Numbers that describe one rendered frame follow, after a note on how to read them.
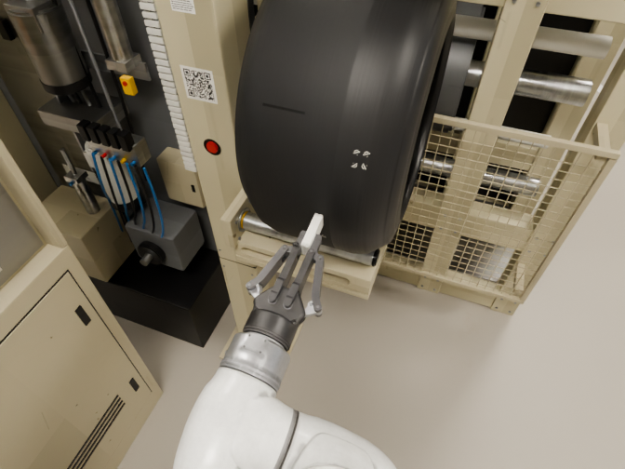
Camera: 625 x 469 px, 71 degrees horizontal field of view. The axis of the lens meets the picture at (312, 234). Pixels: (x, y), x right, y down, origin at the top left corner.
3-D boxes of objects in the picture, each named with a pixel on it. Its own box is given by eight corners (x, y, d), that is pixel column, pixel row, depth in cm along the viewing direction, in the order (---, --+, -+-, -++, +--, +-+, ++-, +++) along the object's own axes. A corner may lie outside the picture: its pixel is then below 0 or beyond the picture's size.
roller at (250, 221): (245, 207, 110) (247, 219, 113) (236, 220, 107) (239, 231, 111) (381, 245, 102) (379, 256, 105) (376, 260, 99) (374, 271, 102)
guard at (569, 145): (299, 240, 185) (293, 87, 133) (299, 236, 186) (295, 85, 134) (523, 304, 164) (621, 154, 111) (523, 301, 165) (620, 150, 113)
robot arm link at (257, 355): (211, 358, 59) (231, 319, 62) (226, 378, 67) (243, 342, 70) (272, 381, 57) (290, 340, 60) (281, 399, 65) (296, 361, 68)
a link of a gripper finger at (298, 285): (280, 303, 66) (289, 307, 66) (309, 245, 72) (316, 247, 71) (283, 314, 69) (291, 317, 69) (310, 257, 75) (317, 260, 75)
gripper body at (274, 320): (287, 343, 61) (312, 287, 65) (232, 324, 63) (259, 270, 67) (293, 361, 67) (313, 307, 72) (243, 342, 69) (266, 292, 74)
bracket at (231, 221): (225, 246, 111) (219, 219, 103) (286, 153, 135) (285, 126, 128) (237, 249, 110) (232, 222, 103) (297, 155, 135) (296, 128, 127)
